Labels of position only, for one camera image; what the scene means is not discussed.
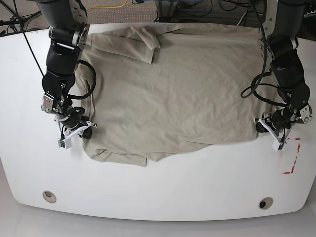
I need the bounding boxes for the left-arm gripper white bracket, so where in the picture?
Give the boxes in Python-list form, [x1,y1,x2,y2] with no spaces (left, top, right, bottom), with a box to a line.
[254,111,291,144]

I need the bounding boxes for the right-arm gripper white bracket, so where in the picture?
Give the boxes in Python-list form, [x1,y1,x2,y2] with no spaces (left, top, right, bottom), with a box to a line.
[55,115,97,139]

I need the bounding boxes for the beige T-shirt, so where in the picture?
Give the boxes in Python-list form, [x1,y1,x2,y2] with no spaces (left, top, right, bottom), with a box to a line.
[81,23,272,167]

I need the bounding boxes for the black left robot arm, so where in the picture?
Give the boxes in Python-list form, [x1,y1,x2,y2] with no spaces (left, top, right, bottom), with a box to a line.
[240,0,313,150]

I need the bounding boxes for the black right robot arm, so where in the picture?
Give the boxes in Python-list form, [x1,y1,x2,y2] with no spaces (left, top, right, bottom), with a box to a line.
[36,0,96,147]

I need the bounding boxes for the red tape rectangle marker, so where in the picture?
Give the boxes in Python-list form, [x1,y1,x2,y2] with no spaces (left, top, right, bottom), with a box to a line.
[279,138,301,174]

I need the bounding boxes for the black tripod legs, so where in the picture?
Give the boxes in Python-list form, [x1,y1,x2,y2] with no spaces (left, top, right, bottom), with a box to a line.
[0,0,42,37]

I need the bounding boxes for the right-arm wrist camera box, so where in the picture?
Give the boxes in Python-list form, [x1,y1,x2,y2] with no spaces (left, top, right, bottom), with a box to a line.
[58,139,72,149]

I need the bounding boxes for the left-arm wrist camera box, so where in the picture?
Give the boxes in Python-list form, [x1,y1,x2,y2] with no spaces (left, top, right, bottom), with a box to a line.
[272,140,284,151]

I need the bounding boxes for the left table cable grommet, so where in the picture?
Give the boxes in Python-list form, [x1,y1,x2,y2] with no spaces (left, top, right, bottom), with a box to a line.
[42,191,57,203]

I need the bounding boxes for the table cable grommet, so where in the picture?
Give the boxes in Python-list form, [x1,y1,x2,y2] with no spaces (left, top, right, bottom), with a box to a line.
[258,197,274,210]
[42,191,57,203]

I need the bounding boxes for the right table cable grommet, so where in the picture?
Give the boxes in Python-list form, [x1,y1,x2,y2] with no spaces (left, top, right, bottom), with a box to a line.
[258,197,274,210]

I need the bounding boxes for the yellow floor cable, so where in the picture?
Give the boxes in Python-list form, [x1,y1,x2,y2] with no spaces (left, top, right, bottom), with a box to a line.
[86,0,128,13]

